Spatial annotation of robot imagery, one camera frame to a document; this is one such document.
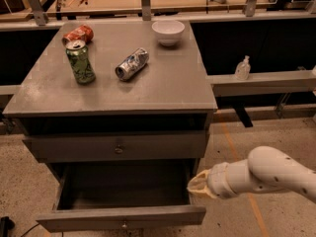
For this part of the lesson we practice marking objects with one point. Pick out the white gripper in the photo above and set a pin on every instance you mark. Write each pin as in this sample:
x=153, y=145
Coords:
x=217, y=181

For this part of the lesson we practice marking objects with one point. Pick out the grey drawer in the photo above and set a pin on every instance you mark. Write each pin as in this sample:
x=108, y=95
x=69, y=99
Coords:
x=123, y=195
x=113, y=147

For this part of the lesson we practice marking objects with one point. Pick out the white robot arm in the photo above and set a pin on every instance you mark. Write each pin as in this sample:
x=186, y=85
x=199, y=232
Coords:
x=266, y=170

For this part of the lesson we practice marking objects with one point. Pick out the grey top drawer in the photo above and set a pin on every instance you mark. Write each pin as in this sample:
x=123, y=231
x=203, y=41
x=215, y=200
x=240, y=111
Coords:
x=113, y=147

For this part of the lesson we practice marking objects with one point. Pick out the grey drawer cabinet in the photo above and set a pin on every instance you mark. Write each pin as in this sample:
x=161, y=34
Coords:
x=169, y=94

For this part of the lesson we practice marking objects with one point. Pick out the clear sanitizer pump bottle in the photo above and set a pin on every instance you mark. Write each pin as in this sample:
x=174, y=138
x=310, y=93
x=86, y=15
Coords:
x=243, y=69

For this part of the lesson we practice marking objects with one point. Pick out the crushed silver blue can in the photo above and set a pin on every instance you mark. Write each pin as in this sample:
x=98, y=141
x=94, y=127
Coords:
x=132, y=64

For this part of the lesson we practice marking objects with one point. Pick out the white bowl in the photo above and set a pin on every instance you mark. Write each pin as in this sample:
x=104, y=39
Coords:
x=168, y=33

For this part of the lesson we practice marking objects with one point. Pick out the green soda can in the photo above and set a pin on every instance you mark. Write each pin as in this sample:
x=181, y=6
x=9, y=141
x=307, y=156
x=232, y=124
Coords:
x=77, y=54

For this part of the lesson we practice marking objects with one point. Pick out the red soda can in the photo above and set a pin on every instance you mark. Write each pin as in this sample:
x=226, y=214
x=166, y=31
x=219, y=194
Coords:
x=84, y=33

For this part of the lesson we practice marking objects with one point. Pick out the black device on floor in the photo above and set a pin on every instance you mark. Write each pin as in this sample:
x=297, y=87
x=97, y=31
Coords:
x=6, y=224

